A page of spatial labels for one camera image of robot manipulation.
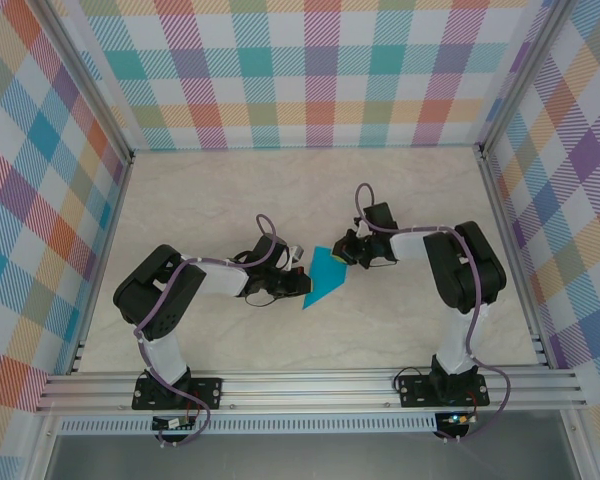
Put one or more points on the blue square paper sheet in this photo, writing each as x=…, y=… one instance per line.
x=327, y=275

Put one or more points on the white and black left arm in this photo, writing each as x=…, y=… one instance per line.
x=222, y=280

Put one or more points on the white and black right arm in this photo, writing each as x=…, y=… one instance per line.
x=410, y=247

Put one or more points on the small black circuit board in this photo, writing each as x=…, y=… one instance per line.
x=172, y=424

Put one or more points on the small circuit board green light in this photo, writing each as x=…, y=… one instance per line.
x=457, y=419

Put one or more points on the aluminium mounting rail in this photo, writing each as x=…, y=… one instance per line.
x=305, y=392

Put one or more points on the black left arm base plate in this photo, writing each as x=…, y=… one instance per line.
x=210, y=390

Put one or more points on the aluminium side frame rail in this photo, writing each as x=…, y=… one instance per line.
x=113, y=225
x=503, y=225

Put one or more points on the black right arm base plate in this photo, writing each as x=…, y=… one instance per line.
x=410, y=397

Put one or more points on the aluminium upright frame post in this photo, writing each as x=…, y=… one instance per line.
x=521, y=75
x=87, y=82

